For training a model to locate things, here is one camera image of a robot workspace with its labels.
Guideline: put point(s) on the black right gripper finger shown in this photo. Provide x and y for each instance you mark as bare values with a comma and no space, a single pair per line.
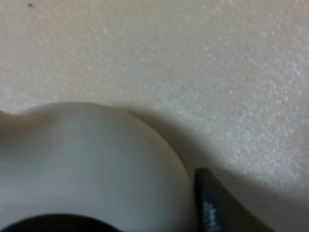
218,210

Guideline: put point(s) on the white garlic bulb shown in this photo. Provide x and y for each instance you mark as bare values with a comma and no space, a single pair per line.
90,160

